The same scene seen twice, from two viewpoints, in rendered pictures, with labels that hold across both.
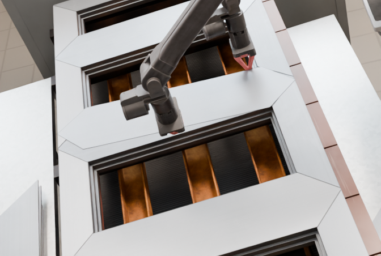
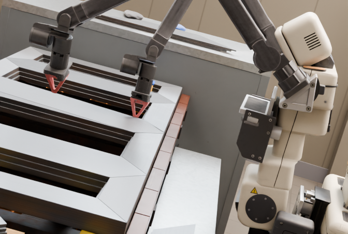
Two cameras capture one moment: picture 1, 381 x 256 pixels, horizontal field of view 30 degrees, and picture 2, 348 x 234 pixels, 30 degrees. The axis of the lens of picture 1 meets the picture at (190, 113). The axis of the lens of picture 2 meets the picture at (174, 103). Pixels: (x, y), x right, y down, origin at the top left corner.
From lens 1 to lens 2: 1.04 m
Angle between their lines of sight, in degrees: 29
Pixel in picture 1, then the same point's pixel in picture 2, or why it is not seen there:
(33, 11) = (14, 44)
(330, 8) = (222, 188)
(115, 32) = not seen: hidden behind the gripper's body
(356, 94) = (203, 190)
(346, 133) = (177, 199)
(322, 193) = (130, 170)
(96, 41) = (42, 66)
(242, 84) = (124, 118)
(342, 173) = (154, 179)
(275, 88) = (145, 129)
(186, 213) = (19, 132)
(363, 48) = not seen: outside the picture
